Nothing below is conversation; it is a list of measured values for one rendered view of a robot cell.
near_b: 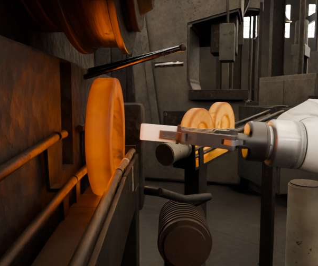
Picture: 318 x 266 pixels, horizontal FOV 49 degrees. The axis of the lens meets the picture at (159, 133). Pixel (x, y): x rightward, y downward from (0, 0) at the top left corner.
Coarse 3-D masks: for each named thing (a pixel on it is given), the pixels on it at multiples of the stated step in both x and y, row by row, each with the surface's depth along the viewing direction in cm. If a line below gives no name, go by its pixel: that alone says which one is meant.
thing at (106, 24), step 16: (64, 0) 41; (80, 0) 41; (96, 0) 41; (112, 0) 39; (80, 16) 43; (96, 16) 43; (112, 16) 42; (80, 32) 47; (96, 32) 47; (112, 32) 47; (128, 32) 54; (128, 48) 54
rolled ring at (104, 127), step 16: (96, 80) 51; (112, 80) 50; (96, 96) 47; (112, 96) 48; (96, 112) 46; (112, 112) 48; (96, 128) 45; (112, 128) 48; (96, 144) 45; (112, 144) 48; (96, 160) 46; (112, 160) 48; (96, 176) 47; (96, 192) 50
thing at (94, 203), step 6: (90, 186) 59; (84, 192) 56; (90, 192) 56; (84, 198) 52; (90, 198) 52; (96, 198) 52; (72, 204) 49; (78, 204) 49; (84, 204) 49; (90, 204) 49; (96, 204) 49
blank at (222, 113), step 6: (216, 102) 113; (222, 102) 112; (210, 108) 110; (216, 108) 109; (222, 108) 111; (228, 108) 114; (210, 114) 109; (216, 114) 108; (222, 114) 111; (228, 114) 115; (216, 120) 108; (222, 120) 117; (228, 120) 116; (234, 120) 119; (216, 126) 108; (222, 126) 117; (228, 126) 116; (234, 126) 119
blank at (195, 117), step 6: (192, 108) 101; (198, 108) 100; (186, 114) 98; (192, 114) 97; (198, 114) 99; (204, 114) 102; (186, 120) 97; (192, 120) 96; (198, 120) 99; (204, 120) 102; (210, 120) 105; (186, 126) 96; (192, 126) 96; (198, 126) 99; (204, 126) 103; (210, 126) 105; (204, 156) 103
